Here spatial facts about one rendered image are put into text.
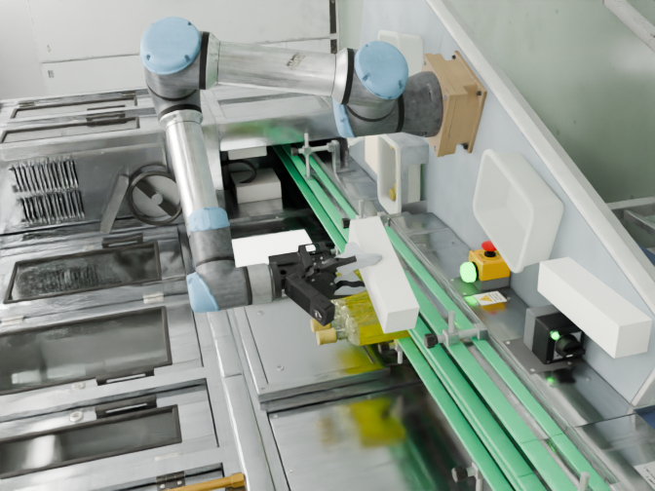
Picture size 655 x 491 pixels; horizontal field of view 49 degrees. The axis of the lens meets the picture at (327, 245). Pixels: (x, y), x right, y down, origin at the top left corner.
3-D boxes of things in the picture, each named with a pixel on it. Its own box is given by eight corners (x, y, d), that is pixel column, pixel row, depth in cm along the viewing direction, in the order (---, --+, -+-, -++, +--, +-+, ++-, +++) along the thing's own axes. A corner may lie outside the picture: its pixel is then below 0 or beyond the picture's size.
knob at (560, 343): (575, 352, 133) (585, 362, 130) (553, 357, 132) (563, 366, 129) (577, 331, 131) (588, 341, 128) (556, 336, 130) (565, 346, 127)
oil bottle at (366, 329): (422, 322, 182) (341, 337, 177) (423, 303, 179) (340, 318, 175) (431, 333, 177) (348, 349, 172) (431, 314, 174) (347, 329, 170)
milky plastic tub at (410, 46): (408, 106, 209) (380, 109, 207) (405, 26, 201) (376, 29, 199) (431, 116, 193) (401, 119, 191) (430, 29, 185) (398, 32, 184)
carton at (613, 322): (568, 256, 135) (540, 261, 133) (652, 320, 114) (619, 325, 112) (565, 284, 137) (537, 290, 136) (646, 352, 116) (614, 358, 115)
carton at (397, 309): (378, 216, 144) (350, 220, 143) (419, 307, 128) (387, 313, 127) (375, 238, 149) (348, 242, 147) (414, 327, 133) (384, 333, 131)
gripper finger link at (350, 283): (371, 263, 144) (329, 261, 140) (380, 285, 140) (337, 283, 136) (366, 274, 146) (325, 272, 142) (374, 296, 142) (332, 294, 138)
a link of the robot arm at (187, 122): (144, 82, 162) (188, 287, 150) (140, 56, 152) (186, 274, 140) (195, 75, 165) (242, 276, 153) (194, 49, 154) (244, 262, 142)
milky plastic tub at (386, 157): (404, 197, 219) (377, 201, 217) (404, 126, 209) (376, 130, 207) (425, 218, 204) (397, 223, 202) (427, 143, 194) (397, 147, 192)
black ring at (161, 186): (188, 216, 272) (132, 225, 267) (181, 164, 262) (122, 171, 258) (190, 222, 268) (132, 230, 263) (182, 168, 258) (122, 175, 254)
